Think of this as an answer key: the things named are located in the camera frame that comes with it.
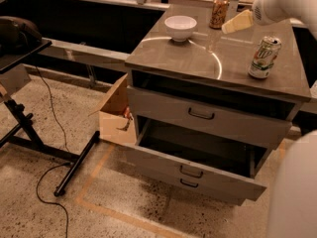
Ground white ceramic bowl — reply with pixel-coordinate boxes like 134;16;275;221
164;15;197;42

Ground grey metal rail beam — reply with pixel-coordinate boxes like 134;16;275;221
41;39;129;72

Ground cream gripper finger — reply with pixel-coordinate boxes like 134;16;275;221
222;10;254;34

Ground grey drawer cabinet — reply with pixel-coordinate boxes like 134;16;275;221
124;3;313;207

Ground open lower drawer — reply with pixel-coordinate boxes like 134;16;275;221
126;119;265;205

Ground cardboard box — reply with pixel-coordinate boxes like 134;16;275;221
92;74;136;145

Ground green white soda can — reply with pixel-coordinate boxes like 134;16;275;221
249;36;281;79

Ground orange soda can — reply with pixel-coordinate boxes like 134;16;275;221
209;0;229;29

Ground black floor cable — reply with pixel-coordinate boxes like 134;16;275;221
33;64;72;238

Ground black metal stand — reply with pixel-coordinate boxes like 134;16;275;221
0;38;101;197

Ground dark rounded object on stand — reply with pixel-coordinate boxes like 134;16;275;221
0;16;42;54

